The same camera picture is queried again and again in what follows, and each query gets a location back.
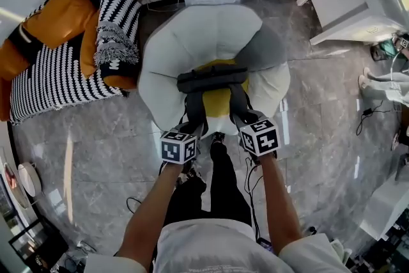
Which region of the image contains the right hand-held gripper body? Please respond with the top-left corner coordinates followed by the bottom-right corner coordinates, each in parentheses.
top-left (238, 117), bottom-right (282, 158)

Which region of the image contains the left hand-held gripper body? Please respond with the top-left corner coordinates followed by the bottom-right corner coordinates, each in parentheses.
top-left (159, 129), bottom-right (202, 166)

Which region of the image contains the black backpack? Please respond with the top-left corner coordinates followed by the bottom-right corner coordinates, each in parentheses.
top-left (176, 65), bottom-right (256, 136)

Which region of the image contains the white round beanbag chair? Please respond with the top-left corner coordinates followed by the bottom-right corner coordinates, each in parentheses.
top-left (137, 3), bottom-right (291, 140)

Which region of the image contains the person's right forearm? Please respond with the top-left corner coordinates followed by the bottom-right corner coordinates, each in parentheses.
top-left (260, 152), bottom-right (304, 256)

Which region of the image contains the person's left forearm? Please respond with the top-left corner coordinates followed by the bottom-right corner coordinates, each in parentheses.
top-left (116, 162), bottom-right (182, 273)

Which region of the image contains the black white striped sofa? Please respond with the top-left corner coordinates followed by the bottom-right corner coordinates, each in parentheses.
top-left (0, 0), bottom-right (144, 125)

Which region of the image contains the person's right leg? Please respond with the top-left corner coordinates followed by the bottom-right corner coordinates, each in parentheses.
top-left (209, 132), bottom-right (254, 225)

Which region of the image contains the black smartphone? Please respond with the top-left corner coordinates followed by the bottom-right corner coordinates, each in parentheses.
top-left (257, 237), bottom-right (275, 254)

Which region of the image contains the person's white shirt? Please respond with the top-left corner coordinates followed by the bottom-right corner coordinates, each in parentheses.
top-left (84, 217), bottom-right (352, 273)

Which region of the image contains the small orange pillow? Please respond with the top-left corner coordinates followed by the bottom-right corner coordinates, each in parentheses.
top-left (79, 9), bottom-right (102, 80)

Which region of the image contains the black white striped blanket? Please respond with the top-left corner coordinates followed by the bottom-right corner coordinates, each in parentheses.
top-left (9, 0), bottom-right (131, 126)

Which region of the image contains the black white zigzag pillow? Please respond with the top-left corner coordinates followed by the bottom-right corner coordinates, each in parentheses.
top-left (97, 0), bottom-right (142, 42)

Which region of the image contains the white side table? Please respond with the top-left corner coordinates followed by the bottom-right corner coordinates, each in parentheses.
top-left (360, 169), bottom-right (409, 241)

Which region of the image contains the green wheeled bin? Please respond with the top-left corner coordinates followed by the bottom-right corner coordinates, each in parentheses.
top-left (370, 38), bottom-right (401, 62)

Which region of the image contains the white round plate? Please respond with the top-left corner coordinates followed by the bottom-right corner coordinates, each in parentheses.
top-left (17, 162), bottom-right (43, 198)

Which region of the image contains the large orange cushion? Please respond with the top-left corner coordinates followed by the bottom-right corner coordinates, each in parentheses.
top-left (24, 0), bottom-right (97, 51)

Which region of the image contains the black monitor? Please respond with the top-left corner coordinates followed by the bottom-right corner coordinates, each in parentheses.
top-left (8, 219), bottom-right (70, 272)

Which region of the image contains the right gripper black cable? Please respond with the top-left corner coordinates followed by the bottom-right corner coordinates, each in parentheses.
top-left (243, 153), bottom-right (262, 241)

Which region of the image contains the black floor cable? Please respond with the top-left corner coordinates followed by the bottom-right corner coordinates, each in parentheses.
top-left (355, 100), bottom-right (385, 137)

